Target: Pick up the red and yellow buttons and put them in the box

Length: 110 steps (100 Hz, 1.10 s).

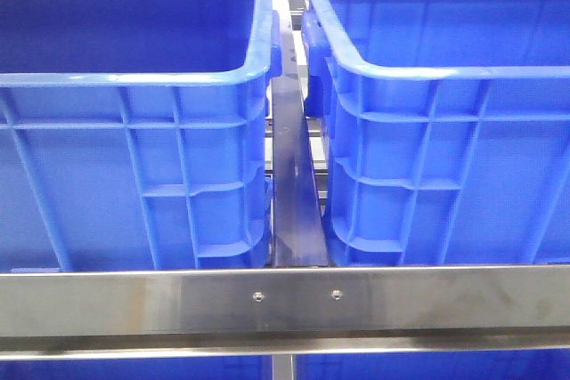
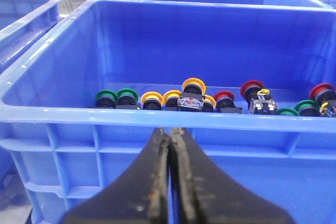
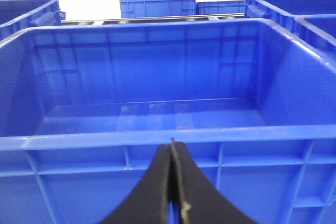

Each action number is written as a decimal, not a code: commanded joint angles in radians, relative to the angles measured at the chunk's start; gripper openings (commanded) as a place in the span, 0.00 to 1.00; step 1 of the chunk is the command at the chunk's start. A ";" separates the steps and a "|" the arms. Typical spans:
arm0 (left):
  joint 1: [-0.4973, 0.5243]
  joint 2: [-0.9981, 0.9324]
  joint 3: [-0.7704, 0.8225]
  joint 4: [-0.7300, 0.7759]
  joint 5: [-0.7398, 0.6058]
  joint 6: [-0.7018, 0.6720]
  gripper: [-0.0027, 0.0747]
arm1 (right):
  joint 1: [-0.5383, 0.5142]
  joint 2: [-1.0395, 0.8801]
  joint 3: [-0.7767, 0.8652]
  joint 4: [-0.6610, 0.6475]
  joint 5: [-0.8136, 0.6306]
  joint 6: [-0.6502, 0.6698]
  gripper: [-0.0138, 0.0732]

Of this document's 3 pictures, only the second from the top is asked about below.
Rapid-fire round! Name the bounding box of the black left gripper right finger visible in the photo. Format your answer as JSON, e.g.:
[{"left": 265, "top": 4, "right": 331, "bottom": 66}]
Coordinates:
[{"left": 170, "top": 127, "right": 294, "bottom": 223}]

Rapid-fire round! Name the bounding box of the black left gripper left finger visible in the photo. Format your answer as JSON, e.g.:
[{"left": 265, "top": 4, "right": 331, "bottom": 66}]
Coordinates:
[{"left": 60, "top": 128, "right": 170, "bottom": 223}]

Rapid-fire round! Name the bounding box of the yellow push button raised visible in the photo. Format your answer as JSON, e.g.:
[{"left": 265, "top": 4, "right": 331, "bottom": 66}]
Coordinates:
[{"left": 177, "top": 77, "right": 206, "bottom": 112}]

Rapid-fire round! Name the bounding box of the red push button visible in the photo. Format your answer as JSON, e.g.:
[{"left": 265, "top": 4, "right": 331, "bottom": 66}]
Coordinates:
[
  {"left": 309, "top": 83, "right": 335, "bottom": 118},
  {"left": 240, "top": 80, "right": 278, "bottom": 115},
  {"left": 213, "top": 90, "right": 243, "bottom": 114}
]

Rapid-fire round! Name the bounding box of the blue source bin with buttons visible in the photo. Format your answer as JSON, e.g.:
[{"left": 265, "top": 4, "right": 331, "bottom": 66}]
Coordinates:
[{"left": 1, "top": 0, "right": 335, "bottom": 223}]

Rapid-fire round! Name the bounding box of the yellow push button hidden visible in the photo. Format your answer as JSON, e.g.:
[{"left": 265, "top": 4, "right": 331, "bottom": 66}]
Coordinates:
[{"left": 202, "top": 94, "right": 216, "bottom": 113}]

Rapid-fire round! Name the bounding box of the yellow push button left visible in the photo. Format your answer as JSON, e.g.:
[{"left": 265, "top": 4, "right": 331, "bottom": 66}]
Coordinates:
[{"left": 140, "top": 91, "right": 163, "bottom": 110}]

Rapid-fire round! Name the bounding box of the yellow push button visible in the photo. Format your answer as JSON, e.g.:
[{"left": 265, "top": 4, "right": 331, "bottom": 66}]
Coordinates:
[
  {"left": 140, "top": 91, "right": 163, "bottom": 110},
  {"left": 163, "top": 90, "right": 182, "bottom": 111}
]

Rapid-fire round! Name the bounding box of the green push button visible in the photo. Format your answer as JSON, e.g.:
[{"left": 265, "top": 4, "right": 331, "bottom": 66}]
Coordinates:
[
  {"left": 96, "top": 89, "right": 119, "bottom": 109},
  {"left": 116, "top": 88, "right": 140, "bottom": 110},
  {"left": 294, "top": 100, "right": 320, "bottom": 117}
]

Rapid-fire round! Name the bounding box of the yellow push button middle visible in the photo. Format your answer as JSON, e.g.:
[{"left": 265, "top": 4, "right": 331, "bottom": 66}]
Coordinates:
[{"left": 163, "top": 90, "right": 182, "bottom": 111}]

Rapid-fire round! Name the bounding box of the green push button far left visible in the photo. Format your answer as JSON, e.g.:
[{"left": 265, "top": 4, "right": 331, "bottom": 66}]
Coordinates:
[{"left": 96, "top": 89, "right": 119, "bottom": 109}]

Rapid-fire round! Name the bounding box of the green push button low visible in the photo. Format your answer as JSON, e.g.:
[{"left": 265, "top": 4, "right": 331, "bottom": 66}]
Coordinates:
[{"left": 276, "top": 107, "right": 300, "bottom": 116}]

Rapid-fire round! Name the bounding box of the green push button right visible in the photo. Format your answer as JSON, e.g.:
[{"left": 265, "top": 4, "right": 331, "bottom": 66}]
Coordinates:
[{"left": 294, "top": 100, "right": 320, "bottom": 117}]

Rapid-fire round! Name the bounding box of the blue destination bin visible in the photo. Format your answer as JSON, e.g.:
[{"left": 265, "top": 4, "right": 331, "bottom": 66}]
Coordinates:
[{"left": 0, "top": 0, "right": 61, "bottom": 183}]

